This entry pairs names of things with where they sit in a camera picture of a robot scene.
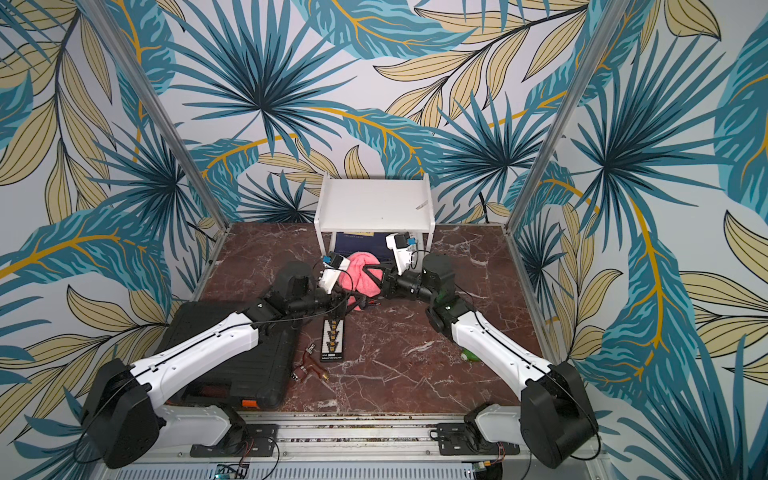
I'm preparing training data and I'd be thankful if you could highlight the black bit holder strip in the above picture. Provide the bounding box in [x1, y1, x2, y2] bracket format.
[320, 319, 345, 363]

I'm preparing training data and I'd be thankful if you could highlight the aluminium frame post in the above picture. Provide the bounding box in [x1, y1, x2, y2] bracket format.
[80, 0, 230, 231]
[506, 0, 629, 237]

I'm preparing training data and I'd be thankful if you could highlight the dark blue book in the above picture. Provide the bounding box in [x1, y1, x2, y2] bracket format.
[332, 232, 391, 258]

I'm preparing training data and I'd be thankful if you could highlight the white two-tier bookshelf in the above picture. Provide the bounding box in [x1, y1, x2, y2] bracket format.
[314, 174, 436, 254]

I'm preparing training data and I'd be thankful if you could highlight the black plastic tool case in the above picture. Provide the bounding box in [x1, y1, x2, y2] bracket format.
[157, 301, 302, 411]

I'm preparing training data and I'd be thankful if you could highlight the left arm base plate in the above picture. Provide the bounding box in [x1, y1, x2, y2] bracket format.
[190, 424, 279, 458]

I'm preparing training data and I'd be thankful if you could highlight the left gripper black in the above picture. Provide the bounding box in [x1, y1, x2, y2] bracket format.
[288, 278, 366, 318]

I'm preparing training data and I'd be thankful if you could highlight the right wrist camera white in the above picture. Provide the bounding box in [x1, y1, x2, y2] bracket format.
[386, 232, 417, 275]

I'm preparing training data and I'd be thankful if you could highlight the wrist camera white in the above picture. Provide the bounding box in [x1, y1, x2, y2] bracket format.
[318, 252, 350, 294]
[386, 232, 417, 275]

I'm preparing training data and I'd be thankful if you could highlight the left aluminium frame post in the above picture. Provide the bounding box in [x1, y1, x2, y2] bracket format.
[80, 0, 230, 231]

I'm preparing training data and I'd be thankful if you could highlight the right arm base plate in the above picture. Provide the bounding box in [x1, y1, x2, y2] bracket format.
[429, 422, 520, 457]

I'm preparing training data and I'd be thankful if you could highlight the green plastic nozzle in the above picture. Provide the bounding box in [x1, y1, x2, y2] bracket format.
[461, 349, 480, 362]

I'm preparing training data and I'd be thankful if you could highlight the pink fluffy cloth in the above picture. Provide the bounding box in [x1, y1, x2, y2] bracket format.
[338, 251, 383, 311]

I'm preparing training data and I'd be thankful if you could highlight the right aluminium frame post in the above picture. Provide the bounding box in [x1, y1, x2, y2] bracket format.
[506, 0, 629, 237]

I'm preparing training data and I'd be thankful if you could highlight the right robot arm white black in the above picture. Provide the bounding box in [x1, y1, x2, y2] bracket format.
[363, 254, 599, 469]

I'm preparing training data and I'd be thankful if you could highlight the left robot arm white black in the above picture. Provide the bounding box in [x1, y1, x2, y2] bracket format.
[73, 261, 352, 469]

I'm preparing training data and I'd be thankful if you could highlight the aluminium rail at front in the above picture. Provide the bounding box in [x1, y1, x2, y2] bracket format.
[89, 411, 613, 480]

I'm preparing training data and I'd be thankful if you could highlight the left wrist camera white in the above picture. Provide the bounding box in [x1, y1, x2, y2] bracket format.
[318, 252, 350, 294]

